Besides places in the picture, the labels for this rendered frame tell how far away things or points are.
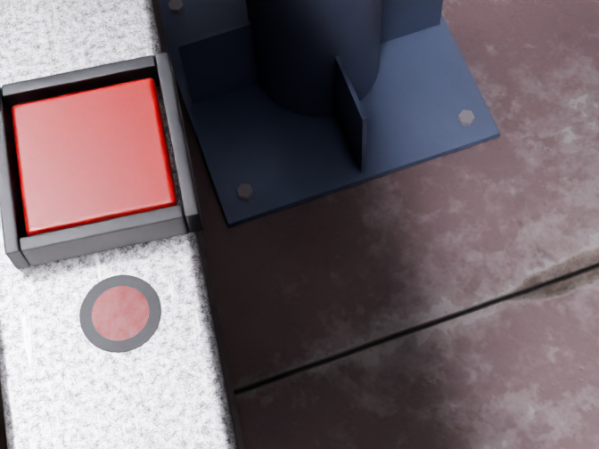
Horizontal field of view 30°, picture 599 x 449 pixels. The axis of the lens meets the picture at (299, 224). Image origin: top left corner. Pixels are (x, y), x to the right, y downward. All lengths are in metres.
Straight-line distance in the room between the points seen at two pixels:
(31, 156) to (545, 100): 1.16
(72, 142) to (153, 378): 0.10
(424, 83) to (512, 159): 0.16
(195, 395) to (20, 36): 0.18
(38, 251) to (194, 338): 0.07
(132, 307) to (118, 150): 0.06
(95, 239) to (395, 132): 1.08
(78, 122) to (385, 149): 1.04
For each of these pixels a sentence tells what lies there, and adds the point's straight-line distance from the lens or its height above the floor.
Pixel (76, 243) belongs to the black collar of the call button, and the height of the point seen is 0.93.
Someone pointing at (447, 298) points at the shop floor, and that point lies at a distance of 1.41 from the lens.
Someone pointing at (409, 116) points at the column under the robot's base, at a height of 0.01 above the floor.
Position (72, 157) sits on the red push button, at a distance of 0.46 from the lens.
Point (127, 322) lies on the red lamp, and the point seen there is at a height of 0.92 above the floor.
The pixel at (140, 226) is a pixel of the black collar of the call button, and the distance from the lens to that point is 0.43.
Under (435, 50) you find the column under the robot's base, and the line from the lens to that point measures 1.56.
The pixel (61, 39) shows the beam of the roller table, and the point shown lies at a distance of 0.50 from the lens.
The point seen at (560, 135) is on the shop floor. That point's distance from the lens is 1.53.
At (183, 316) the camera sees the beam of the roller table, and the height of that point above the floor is 0.92.
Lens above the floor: 1.32
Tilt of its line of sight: 66 degrees down
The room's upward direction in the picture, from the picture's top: 6 degrees counter-clockwise
